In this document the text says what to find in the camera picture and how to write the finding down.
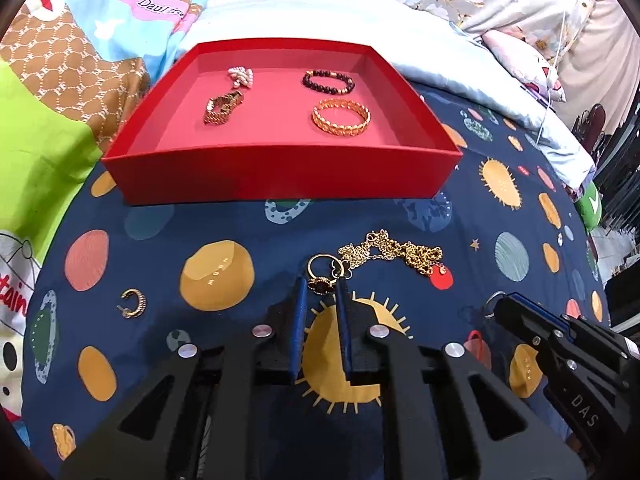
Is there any small gold hoop earring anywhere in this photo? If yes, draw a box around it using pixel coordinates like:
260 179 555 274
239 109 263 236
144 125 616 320
117 288 148 320

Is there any gold chain necklace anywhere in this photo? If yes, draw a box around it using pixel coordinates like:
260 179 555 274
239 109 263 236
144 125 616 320
336 228 446 279

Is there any gold ring with dark stone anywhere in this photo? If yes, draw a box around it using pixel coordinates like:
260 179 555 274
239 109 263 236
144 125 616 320
305 252 342 295

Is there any gold bangle bracelet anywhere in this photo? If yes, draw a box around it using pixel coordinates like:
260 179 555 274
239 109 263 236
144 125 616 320
310 98 372 137

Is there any dark bead bracelet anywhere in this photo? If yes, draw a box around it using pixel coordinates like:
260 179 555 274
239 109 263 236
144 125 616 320
301 69 356 97

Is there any gold watch bracelet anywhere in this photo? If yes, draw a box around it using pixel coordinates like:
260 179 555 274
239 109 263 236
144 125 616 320
203 89 245 126

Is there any white pearl bracelet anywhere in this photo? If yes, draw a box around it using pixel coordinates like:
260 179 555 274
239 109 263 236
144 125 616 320
226 65 255 88

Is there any green cushion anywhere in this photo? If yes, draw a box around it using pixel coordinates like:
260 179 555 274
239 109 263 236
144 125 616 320
575 182 602 233

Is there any navy planet print bedsheet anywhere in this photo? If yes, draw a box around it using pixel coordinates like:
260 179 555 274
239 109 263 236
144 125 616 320
23 87 611 474

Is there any dark red chair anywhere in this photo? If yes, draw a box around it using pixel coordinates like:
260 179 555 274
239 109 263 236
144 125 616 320
573 103 606 152

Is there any pink cartoon pillow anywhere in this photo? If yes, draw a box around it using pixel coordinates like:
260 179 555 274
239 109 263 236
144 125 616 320
482 29 566 102

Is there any light blue quilt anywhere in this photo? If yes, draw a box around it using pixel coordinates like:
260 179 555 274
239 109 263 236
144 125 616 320
177 0 596 190

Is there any red shallow tray box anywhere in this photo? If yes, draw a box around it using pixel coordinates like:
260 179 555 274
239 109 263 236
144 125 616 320
103 38 462 205

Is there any colourful monkey cartoon blanket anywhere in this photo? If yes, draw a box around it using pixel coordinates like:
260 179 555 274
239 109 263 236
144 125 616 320
1 0 205 436

